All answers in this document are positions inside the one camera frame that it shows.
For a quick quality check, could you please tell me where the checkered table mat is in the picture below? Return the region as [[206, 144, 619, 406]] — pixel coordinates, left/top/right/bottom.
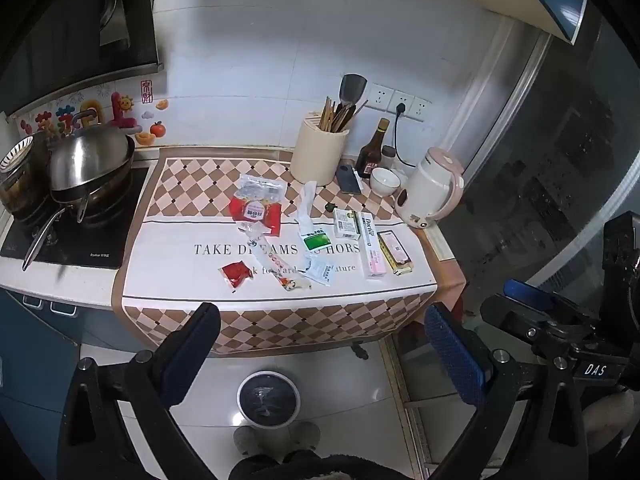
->
[[111, 146, 468, 358]]

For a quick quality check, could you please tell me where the white round trash bin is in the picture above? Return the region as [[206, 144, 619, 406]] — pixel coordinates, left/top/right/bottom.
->
[[236, 371, 296, 431]]

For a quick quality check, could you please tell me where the person's dark fleece clothing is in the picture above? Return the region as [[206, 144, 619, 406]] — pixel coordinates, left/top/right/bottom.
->
[[229, 449, 386, 480]]

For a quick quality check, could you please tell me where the grey spatula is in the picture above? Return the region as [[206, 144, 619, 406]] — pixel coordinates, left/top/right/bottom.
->
[[336, 74, 368, 131]]

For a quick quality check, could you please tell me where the set of colourful wall stickers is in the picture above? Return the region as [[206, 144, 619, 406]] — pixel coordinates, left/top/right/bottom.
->
[[17, 77, 171, 148]]

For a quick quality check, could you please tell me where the black cooktop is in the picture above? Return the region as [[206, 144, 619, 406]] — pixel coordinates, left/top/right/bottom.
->
[[0, 166, 151, 269]]

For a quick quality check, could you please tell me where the small red sachet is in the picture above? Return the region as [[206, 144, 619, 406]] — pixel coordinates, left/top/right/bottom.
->
[[218, 261, 251, 293]]

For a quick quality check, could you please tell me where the black plug with cable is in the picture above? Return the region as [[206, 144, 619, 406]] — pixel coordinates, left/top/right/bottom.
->
[[391, 102, 418, 168]]

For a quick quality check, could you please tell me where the black range hood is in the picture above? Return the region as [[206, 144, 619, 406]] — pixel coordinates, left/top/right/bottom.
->
[[0, 0, 165, 116]]

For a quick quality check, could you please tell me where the long clear printed wrapper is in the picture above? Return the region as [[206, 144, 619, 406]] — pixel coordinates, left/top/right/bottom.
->
[[238, 222, 312, 292]]

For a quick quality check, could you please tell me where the yellow and black box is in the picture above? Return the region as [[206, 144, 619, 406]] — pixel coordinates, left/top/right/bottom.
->
[[376, 230, 415, 276]]

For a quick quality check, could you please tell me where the grey slipper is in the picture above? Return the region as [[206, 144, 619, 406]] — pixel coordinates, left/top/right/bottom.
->
[[285, 421, 321, 453], [233, 426, 266, 456]]

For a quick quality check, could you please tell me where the bundle of wooden chopsticks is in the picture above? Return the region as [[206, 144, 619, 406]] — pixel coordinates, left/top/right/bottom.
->
[[320, 96, 368, 133]]

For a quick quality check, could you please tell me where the red snack packet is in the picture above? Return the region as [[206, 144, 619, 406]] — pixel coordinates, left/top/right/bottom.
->
[[230, 174, 287, 237]]

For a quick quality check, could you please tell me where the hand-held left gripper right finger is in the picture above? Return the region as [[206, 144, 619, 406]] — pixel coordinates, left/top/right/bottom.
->
[[424, 302, 588, 480]]

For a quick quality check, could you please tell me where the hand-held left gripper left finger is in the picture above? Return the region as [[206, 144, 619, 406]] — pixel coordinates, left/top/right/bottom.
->
[[57, 301, 222, 480]]

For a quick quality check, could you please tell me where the pot with patterned bowl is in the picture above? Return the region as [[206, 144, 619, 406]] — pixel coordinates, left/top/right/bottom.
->
[[0, 132, 51, 218]]

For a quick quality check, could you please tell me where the white and blue sachet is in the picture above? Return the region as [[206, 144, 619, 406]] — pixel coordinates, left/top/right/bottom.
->
[[301, 255, 333, 287]]

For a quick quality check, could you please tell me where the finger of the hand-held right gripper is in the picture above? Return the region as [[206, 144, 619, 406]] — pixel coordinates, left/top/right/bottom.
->
[[479, 294, 551, 343], [502, 278, 593, 318]]

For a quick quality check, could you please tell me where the pink and white long box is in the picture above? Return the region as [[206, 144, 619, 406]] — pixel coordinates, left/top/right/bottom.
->
[[359, 212, 388, 280]]

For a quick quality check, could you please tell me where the white bowl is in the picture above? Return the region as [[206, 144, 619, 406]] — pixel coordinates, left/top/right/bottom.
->
[[370, 167, 402, 197]]

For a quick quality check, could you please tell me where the blue kitchen cabinet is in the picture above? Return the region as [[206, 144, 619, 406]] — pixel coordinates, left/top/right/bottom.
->
[[0, 280, 126, 480]]

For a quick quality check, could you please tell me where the cream utensil holder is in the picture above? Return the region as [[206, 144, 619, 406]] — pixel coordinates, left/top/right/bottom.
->
[[290, 116, 350, 187]]

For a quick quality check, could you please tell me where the dark sauce bottle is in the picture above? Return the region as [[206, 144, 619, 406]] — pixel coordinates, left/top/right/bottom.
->
[[355, 118, 391, 178]]

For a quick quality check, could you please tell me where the stainless steel wok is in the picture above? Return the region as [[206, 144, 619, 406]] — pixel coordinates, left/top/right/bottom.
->
[[48, 125, 136, 193]]

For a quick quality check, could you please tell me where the glass sliding door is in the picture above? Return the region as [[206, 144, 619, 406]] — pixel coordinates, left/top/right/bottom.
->
[[452, 10, 640, 311]]

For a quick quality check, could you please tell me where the white wall socket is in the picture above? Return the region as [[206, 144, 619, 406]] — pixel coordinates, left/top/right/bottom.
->
[[409, 96, 432, 123], [390, 90, 416, 117], [367, 84, 396, 112]]

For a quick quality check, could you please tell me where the white and green packet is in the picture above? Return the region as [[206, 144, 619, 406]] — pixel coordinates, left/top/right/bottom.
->
[[297, 180, 335, 255]]

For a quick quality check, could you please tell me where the white and pink electric kettle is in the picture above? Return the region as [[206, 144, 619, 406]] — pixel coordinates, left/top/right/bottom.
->
[[393, 147, 465, 229]]

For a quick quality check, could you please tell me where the white and green medicine box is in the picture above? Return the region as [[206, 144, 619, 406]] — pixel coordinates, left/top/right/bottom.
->
[[333, 208, 362, 241]]

